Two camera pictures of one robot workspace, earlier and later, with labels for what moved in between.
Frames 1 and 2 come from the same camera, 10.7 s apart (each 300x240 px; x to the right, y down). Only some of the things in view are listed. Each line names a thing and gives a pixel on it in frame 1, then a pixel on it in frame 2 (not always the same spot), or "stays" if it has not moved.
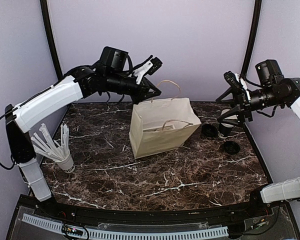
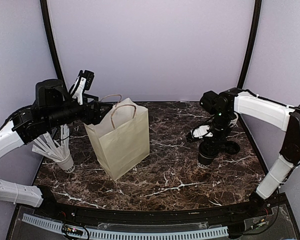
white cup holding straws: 66,165 stays
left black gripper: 152,93 to 95,117
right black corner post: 249,54 stays
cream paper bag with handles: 164,123 to 121,140
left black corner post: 44,3 stays
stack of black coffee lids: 232,147 stays
